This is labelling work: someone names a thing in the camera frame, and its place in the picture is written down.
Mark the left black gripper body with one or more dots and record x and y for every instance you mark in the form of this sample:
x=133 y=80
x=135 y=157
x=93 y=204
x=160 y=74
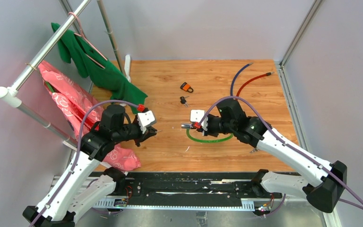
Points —
x=137 y=135

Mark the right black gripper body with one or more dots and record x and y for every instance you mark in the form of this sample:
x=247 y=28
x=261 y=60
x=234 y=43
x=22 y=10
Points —
x=214 y=125

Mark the green cable lock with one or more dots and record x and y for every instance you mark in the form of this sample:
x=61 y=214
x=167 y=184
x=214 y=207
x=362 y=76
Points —
x=187 y=127

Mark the black padlock keys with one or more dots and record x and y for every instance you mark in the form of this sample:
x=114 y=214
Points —
x=184 y=101

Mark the orange black padlock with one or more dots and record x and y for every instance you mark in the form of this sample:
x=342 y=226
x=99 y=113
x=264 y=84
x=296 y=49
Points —
x=186 y=87

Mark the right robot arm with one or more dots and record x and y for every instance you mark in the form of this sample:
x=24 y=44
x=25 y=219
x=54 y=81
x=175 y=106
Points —
x=319 y=181

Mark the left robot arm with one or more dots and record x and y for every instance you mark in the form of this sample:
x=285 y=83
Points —
x=63 y=206

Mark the pink patterned garment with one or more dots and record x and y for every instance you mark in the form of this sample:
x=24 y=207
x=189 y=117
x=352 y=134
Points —
x=74 y=102

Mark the green cloth garment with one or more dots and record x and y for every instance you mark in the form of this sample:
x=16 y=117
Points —
x=102 y=72

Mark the white metal clothes rack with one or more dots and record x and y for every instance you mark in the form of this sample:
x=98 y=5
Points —
x=9 y=94

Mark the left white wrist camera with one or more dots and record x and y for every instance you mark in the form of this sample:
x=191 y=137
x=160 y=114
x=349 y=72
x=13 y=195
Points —
x=145 y=120

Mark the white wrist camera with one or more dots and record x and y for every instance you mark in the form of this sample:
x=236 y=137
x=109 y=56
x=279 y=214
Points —
x=145 y=120
x=196 y=115

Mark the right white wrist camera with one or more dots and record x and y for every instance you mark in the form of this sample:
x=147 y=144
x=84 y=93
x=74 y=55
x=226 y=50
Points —
x=196 y=115

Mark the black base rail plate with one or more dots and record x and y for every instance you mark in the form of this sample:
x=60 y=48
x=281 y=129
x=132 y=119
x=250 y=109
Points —
x=230 y=191

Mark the red cable lock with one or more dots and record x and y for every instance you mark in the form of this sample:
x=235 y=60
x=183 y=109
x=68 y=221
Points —
x=252 y=80

